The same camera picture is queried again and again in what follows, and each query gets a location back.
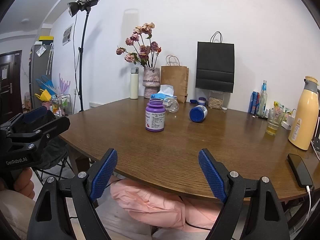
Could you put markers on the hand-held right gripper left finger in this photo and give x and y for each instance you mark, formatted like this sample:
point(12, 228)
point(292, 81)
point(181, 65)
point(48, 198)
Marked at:
point(103, 175)

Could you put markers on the blue bottle cap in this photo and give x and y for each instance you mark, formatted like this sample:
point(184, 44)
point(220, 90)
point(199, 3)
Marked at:
point(193, 101)

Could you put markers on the person's left hand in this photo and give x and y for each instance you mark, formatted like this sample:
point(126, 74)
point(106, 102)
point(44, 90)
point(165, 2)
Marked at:
point(24, 183)

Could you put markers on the snack packets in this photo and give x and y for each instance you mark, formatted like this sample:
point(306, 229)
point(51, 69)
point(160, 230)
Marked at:
point(279, 107)

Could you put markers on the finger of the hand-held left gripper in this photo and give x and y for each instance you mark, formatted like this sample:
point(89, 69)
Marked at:
point(33, 115)
point(53, 127)

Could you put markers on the clear glass bottle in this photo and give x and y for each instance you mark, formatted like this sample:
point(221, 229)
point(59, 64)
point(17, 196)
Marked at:
point(263, 100)

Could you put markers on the white thermos bottle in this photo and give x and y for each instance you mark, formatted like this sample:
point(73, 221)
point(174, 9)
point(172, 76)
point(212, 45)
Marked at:
point(134, 85)

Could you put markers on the blue drink can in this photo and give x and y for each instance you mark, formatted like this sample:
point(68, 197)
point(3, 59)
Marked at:
point(253, 102)

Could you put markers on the brown paper bag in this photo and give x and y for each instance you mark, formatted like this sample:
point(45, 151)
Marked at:
point(175, 80)

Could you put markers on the blue lid white bottle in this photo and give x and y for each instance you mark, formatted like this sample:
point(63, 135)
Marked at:
point(198, 114)

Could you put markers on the yellow thermos jug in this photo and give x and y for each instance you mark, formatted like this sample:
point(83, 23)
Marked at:
point(302, 120)

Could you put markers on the purple pill bottle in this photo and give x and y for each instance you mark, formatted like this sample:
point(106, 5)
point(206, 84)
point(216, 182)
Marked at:
point(155, 117)

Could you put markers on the studio light on stand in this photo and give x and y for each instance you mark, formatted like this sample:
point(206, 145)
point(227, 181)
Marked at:
point(83, 2)

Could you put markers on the clear grain container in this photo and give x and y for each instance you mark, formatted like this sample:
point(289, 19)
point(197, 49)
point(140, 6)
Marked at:
point(216, 101)

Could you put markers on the pink ceramic vase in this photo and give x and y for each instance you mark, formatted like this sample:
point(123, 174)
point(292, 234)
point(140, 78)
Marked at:
point(151, 80)

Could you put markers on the person's left forearm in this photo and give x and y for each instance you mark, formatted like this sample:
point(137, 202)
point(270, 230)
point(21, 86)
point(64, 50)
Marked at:
point(12, 212)

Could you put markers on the black smartphone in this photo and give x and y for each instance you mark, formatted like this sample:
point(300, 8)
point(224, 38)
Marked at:
point(300, 170)

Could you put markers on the dark brown door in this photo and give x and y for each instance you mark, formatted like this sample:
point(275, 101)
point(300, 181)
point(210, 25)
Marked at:
point(10, 80)

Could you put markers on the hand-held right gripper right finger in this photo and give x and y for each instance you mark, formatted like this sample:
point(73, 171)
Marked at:
point(212, 172)

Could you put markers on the grey refrigerator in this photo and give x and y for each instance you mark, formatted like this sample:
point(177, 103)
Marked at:
point(40, 67)

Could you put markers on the blue tissue pack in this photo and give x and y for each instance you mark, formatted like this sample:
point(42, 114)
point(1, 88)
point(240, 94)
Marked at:
point(162, 93)

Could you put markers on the black folding chair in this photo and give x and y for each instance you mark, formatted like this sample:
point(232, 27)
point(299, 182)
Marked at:
point(56, 152)

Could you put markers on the small blue lid jar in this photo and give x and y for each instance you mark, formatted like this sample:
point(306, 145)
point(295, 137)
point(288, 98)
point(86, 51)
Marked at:
point(201, 101)

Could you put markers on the purple plastic hangers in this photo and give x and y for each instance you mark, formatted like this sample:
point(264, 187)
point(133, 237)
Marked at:
point(63, 85)

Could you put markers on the white charger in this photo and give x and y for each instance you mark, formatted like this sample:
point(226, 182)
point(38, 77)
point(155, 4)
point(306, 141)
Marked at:
point(290, 121)

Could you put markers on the black paper bag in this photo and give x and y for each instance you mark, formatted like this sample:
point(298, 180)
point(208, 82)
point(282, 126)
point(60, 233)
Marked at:
point(215, 65)

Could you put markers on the blue bag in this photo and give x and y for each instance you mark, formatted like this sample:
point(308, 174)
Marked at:
point(46, 82)

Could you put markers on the wall poster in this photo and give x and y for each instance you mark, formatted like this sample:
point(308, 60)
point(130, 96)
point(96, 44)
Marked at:
point(67, 35)

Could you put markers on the pink cloth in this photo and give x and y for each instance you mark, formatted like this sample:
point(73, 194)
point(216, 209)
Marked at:
point(155, 202)

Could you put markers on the dried pink flowers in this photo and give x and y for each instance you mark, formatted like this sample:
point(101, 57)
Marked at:
point(143, 50)

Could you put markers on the glass with yellow drink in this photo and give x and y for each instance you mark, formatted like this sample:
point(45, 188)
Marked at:
point(274, 123)

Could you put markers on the yellow box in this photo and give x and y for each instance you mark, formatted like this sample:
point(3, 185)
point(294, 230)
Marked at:
point(46, 40)

